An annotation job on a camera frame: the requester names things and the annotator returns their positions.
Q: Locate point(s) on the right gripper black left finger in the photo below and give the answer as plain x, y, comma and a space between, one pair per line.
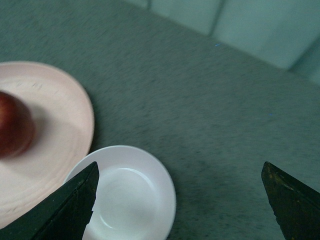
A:
63, 215

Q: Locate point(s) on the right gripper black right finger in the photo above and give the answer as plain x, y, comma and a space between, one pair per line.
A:
295, 205

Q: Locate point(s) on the red yellow apple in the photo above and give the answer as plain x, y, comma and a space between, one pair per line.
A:
17, 128

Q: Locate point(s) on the pale pink bowl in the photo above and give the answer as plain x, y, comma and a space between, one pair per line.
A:
135, 196

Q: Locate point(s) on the pink plate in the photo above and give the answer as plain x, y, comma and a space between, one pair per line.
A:
64, 119

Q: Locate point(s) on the white curtain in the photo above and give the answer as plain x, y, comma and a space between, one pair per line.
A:
283, 33

